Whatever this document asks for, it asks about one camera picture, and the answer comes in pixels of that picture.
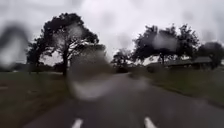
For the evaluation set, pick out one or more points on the small distant tree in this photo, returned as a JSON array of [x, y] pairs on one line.
[[121, 59]]

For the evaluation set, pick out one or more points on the dark grey asphalt road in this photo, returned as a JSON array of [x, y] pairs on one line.
[[120, 110]]

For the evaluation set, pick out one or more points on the large dark tree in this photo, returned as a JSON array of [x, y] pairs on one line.
[[65, 36]]

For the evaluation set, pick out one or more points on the group of dark trees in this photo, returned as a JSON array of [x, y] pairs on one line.
[[165, 41]]

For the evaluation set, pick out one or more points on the low building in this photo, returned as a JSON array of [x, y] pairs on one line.
[[188, 62]]

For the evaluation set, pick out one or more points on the small dark tree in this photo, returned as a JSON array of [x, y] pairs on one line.
[[34, 53]]

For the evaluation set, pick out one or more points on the grass verge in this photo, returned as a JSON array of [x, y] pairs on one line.
[[193, 83], [26, 96]]

